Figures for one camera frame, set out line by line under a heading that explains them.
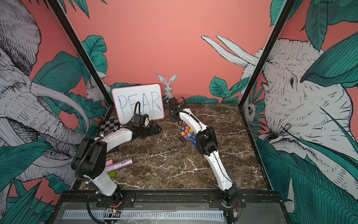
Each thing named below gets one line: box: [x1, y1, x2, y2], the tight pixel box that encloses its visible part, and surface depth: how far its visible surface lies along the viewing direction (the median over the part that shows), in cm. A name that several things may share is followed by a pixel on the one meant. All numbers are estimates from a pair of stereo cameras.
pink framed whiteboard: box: [111, 83, 165, 126], surface depth 103 cm
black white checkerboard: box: [99, 119, 119, 137], surface depth 106 cm
